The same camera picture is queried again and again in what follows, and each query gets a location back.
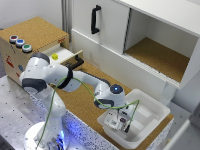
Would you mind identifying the green button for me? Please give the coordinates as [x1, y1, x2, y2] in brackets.
[21, 43, 34, 54]

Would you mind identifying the yellow block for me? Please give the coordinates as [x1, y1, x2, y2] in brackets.
[51, 53, 60, 61]

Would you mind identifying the white cabinet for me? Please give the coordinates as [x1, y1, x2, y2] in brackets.
[70, 0, 200, 108]

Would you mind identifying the wooden drawer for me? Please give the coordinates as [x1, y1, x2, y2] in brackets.
[42, 45, 85, 68]

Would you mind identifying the red button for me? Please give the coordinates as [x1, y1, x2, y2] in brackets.
[8, 34, 19, 45]

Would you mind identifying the wooden drawer box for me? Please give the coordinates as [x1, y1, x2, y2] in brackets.
[0, 16, 71, 85]

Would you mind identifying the black door handle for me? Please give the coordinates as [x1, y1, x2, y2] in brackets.
[90, 4, 102, 35]

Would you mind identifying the green cable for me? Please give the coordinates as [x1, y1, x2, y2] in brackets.
[34, 76, 141, 150]

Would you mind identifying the white plastic box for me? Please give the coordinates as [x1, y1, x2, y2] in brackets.
[96, 87, 172, 150]

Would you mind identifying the blue button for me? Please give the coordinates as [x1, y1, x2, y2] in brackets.
[15, 38, 26, 48]

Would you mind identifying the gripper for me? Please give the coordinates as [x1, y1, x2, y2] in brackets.
[103, 108, 133, 132]

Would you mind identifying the black drawer handle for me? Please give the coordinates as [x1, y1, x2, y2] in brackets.
[65, 54, 85, 71]

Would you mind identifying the white sliding door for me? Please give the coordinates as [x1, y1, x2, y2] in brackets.
[72, 0, 131, 56]

